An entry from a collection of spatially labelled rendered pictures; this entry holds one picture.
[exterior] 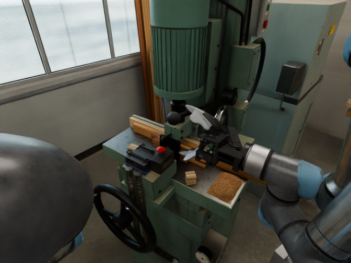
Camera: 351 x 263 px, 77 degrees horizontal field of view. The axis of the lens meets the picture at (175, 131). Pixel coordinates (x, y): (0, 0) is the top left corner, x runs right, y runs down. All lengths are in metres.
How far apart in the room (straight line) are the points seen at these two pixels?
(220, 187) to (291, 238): 0.29
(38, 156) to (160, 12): 0.56
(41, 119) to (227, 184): 1.67
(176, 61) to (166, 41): 0.06
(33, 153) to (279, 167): 0.45
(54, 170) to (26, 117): 1.88
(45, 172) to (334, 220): 0.44
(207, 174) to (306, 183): 0.40
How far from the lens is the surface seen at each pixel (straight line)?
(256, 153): 0.53
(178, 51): 0.68
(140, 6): 2.28
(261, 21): 0.94
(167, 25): 0.67
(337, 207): 0.48
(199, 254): 0.91
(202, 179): 0.81
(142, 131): 1.03
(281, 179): 0.53
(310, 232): 0.52
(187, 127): 0.88
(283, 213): 0.57
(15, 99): 1.99
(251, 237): 1.80
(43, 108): 2.08
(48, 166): 0.18
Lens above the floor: 1.47
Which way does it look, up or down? 33 degrees down
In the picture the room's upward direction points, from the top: straight up
